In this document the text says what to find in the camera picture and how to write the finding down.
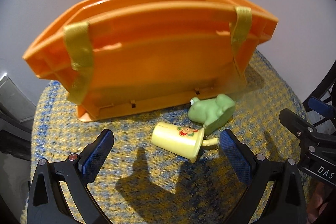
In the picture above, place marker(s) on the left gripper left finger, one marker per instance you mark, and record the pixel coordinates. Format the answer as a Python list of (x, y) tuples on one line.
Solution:
[(47, 203)]

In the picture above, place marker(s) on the orange plastic storage box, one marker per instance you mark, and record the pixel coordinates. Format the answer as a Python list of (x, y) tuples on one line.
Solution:
[(124, 57)]

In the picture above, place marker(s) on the person's right hand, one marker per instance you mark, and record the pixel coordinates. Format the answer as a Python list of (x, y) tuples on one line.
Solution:
[(321, 207)]

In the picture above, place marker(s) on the yellow blue woven mat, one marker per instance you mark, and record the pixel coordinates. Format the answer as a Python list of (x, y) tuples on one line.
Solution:
[(141, 183)]

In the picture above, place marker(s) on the grey metal furniture panel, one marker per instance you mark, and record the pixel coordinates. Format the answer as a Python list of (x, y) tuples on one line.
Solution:
[(14, 103)]

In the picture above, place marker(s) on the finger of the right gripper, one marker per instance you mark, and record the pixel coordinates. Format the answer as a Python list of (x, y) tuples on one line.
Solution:
[(322, 108), (310, 139)]

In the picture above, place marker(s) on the yellow toy cup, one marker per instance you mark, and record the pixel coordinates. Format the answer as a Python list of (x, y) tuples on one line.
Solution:
[(180, 140)]

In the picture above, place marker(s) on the green frog toy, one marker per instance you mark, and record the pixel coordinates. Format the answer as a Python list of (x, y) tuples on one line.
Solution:
[(212, 113)]

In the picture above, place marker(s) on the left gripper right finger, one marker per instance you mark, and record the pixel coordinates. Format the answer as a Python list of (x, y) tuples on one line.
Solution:
[(286, 202)]

